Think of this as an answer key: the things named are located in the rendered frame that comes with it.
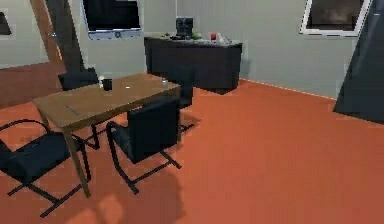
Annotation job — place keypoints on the black cantilever chair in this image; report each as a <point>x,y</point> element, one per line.
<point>33,160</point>
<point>78,80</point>
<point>151,128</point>
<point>186,95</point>

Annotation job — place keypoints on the small grey salt shaker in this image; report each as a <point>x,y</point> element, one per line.
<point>164,83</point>

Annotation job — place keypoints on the black counter cabinet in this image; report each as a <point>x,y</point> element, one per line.
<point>196,63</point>

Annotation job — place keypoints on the green apple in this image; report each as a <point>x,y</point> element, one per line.
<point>196,35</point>

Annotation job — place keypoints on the red tomato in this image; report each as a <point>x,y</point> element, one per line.
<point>213,36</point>

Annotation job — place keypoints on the black coffee machine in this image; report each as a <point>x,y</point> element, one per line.
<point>184,27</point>

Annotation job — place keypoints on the black mug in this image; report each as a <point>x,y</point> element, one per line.
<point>107,84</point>

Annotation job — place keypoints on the brown wooden dining table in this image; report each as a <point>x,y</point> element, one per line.
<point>100,100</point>

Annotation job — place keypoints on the grey table knife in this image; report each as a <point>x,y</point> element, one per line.
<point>72,110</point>

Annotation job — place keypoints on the brown open room door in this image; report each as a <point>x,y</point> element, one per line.
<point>45,30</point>

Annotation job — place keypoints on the dark grey fridge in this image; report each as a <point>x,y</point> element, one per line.
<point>365,70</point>

